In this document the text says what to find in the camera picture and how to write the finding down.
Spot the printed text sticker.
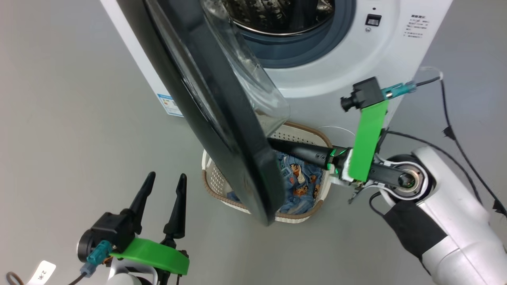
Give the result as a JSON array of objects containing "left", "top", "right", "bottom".
[{"left": 404, "top": 15, "right": 426, "bottom": 39}]

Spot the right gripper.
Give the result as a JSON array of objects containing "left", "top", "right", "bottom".
[{"left": 267, "top": 138, "right": 400, "bottom": 190}]

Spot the white paper tag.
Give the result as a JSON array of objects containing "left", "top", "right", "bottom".
[{"left": 26, "top": 260, "right": 57, "bottom": 285}]

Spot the dark round washing machine door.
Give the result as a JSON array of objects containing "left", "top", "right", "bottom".
[{"left": 117, "top": 0, "right": 292, "bottom": 227}]

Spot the cream perforated laundry basket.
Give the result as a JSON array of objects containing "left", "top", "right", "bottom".
[{"left": 201, "top": 121, "right": 333, "bottom": 224}]

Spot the white front-load washing machine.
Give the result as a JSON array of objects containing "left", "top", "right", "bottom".
[{"left": 99, "top": 0, "right": 454, "bottom": 167}]

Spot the teal left camera connector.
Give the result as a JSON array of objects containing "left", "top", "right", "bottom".
[{"left": 79, "top": 240, "right": 112, "bottom": 276}]

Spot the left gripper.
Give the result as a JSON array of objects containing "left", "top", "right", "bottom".
[{"left": 129, "top": 171, "right": 187, "bottom": 285}]

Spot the stainless steel washer drum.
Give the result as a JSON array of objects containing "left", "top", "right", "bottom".
[{"left": 220, "top": 0, "right": 335, "bottom": 36}]

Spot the teal right camera connector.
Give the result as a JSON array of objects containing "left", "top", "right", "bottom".
[{"left": 382, "top": 81, "right": 417, "bottom": 99}]

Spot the thin black camera cable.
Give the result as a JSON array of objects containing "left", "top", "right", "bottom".
[{"left": 414, "top": 75, "right": 507, "bottom": 218}]

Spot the teal camera connector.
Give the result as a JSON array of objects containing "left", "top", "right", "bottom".
[
  {"left": 79, "top": 240, "right": 112, "bottom": 276},
  {"left": 382, "top": 81, "right": 417, "bottom": 99}
]

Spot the grey rubber door gasket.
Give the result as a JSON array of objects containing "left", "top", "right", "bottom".
[{"left": 234, "top": 0, "right": 357, "bottom": 68}]

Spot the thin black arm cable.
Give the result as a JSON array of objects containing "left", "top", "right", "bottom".
[{"left": 384, "top": 130, "right": 484, "bottom": 204}]

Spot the blue energy label sticker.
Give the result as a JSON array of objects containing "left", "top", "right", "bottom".
[{"left": 156, "top": 93, "right": 183, "bottom": 117}]

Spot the blue cartoon print garment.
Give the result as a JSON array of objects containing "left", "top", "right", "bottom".
[{"left": 226, "top": 150, "right": 331, "bottom": 216}]

